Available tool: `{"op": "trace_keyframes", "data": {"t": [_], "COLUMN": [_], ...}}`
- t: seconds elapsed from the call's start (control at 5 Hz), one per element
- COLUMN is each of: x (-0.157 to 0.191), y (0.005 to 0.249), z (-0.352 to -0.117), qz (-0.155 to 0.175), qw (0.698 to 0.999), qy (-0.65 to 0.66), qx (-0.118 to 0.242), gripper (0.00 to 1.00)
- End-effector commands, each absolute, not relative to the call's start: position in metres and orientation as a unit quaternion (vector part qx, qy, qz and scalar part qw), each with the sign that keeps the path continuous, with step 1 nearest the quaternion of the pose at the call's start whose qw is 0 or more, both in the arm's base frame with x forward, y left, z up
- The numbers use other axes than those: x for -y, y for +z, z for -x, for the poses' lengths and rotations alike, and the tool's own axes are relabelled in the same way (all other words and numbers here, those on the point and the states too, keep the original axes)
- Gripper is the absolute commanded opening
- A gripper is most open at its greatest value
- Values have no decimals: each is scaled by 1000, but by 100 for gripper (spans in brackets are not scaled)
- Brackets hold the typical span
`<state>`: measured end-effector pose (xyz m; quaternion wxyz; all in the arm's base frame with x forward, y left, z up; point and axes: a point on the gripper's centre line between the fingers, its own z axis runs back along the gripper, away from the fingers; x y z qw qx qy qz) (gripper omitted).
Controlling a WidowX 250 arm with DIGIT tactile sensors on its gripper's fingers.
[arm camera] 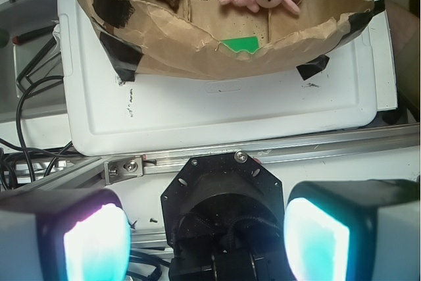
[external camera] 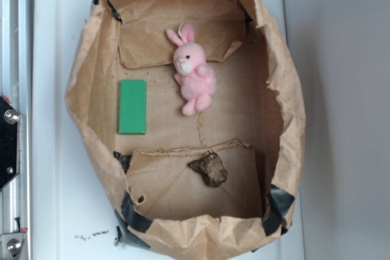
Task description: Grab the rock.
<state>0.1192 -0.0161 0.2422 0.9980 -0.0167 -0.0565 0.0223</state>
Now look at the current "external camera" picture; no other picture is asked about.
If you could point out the green rectangular block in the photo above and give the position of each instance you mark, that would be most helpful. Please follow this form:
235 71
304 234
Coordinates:
132 107

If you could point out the pink plush bunny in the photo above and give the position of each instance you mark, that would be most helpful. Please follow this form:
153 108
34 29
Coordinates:
196 78

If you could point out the silver corner bracket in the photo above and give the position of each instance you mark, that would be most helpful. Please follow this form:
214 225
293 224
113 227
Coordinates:
14 246

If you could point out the aluminium frame rail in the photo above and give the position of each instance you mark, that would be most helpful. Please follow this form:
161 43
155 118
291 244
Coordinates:
16 86

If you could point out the black metal bracket plate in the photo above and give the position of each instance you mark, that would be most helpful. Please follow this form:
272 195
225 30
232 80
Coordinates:
10 153

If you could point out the brown rock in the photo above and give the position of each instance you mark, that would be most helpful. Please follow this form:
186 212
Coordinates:
211 168

